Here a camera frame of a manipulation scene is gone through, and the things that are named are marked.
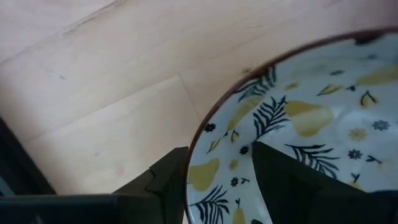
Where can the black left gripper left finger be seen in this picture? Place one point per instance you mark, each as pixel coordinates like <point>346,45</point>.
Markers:
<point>168,186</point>

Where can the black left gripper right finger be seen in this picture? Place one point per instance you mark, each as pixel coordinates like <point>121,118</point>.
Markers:
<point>289,193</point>

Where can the yellow pear pattern mini bowl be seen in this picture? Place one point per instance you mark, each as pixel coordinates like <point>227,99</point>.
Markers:
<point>311,93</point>

